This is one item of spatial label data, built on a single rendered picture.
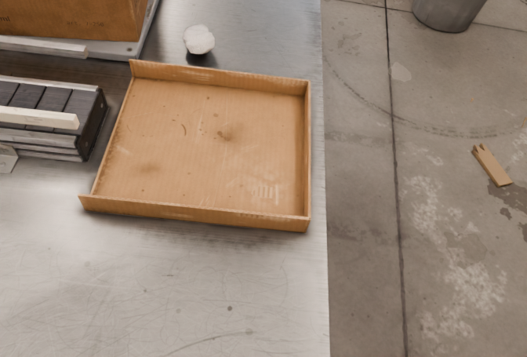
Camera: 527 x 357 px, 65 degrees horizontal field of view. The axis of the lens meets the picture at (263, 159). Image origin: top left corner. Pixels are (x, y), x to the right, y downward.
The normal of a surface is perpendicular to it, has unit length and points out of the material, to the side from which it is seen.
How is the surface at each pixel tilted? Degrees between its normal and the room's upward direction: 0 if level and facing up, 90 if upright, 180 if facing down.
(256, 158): 0
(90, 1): 90
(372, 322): 0
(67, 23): 90
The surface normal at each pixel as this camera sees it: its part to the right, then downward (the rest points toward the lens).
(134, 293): 0.10, -0.58
